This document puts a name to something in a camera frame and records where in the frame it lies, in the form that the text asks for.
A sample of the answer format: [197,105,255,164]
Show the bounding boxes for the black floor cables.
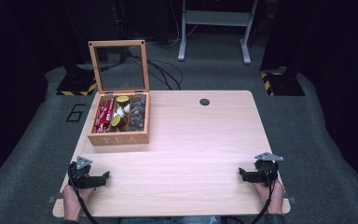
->
[128,50,185,91]

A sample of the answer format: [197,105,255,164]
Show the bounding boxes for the white metal stand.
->
[177,0,259,65]

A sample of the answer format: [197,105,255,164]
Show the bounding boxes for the pile of dark capsules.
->
[127,97,147,132]

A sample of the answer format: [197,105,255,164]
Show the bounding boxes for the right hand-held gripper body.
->
[247,151,284,188]

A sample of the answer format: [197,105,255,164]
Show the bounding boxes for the black base with striped edge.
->
[259,65,306,97]
[56,63,98,97]

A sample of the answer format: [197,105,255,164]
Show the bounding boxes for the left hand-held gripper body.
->
[68,156,104,189]

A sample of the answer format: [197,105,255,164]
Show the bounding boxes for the person's right hand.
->
[251,179,285,216]

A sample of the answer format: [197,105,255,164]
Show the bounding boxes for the wooden tea box with lid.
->
[87,39,151,147]

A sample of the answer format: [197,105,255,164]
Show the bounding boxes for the person's left hand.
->
[62,183,96,222]

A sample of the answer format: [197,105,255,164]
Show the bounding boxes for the bundle of red sachets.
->
[93,97,116,134]

